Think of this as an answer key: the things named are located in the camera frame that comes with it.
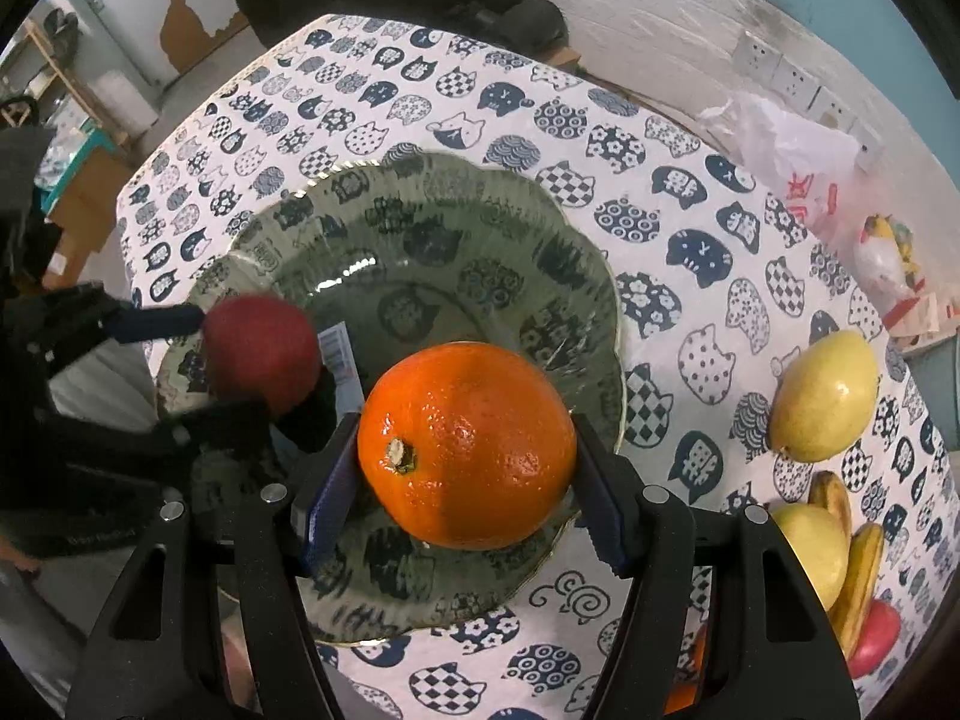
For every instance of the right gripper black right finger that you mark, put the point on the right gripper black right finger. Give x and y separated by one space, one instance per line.
604 485

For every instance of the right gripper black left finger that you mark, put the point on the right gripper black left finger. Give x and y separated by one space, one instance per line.
327 485

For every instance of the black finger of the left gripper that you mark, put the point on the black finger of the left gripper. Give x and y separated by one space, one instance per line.
68 323
251 424

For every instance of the large red apple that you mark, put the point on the large red apple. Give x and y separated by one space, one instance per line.
260 346

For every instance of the large orange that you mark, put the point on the large orange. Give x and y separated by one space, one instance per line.
467 446

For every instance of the spotted banana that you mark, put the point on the spotted banana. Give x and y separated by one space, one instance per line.
829 493
848 613

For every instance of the green glass leaf plate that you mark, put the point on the green glass leaf plate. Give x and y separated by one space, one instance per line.
404 255

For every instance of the cat pattern tablecloth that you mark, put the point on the cat pattern tablecloth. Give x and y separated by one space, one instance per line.
719 288

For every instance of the green pear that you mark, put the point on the green pear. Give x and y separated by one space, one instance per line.
820 545

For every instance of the yellow pear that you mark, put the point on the yellow pear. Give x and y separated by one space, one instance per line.
825 399

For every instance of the small red apple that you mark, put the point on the small red apple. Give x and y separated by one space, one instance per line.
879 633

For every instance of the white paper box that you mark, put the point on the white paper box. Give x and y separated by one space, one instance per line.
923 320

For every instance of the red bag with items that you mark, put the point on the red bag with items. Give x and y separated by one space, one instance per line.
884 262

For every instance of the white plastic shopping bag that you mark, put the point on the white plastic shopping bag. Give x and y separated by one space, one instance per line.
809 167

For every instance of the black speaker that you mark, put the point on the black speaker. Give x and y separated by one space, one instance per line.
532 28

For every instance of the white wall socket strip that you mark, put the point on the white wall socket strip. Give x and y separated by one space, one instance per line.
805 94

